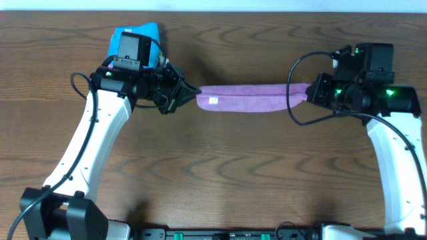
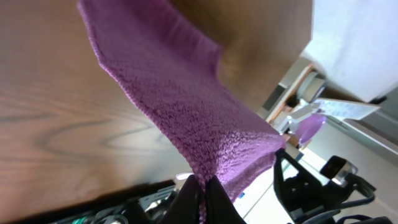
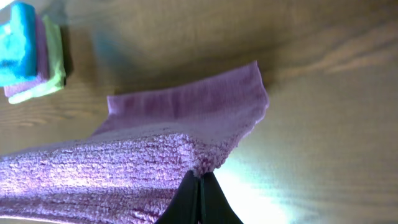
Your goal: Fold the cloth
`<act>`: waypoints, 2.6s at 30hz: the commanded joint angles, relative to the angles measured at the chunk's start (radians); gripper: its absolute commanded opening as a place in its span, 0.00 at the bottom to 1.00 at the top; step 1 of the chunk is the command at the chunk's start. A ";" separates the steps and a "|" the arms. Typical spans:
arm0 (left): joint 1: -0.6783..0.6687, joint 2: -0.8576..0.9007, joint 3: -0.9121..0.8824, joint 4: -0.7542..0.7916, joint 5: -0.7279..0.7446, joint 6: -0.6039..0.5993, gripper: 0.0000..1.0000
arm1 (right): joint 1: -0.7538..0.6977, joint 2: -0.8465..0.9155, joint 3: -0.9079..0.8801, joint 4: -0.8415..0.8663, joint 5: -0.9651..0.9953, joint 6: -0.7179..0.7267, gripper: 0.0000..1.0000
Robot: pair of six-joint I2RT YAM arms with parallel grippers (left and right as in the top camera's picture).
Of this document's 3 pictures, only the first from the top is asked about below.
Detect folded blue cloth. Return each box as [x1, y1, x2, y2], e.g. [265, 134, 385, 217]
[107, 23, 162, 71]

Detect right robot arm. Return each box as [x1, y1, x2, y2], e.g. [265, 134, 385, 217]
[306, 43, 426, 239]

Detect folded green cloth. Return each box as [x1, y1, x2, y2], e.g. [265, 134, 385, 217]
[159, 53, 167, 67]

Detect right black cable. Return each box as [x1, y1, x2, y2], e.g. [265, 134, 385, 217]
[285, 50, 427, 214]

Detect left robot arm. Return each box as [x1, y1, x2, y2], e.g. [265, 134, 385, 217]
[17, 63, 201, 239]

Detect large purple microfiber cloth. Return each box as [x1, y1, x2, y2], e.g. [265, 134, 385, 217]
[196, 83, 310, 113]

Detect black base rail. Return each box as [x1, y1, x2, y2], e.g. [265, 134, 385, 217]
[129, 228, 321, 240]

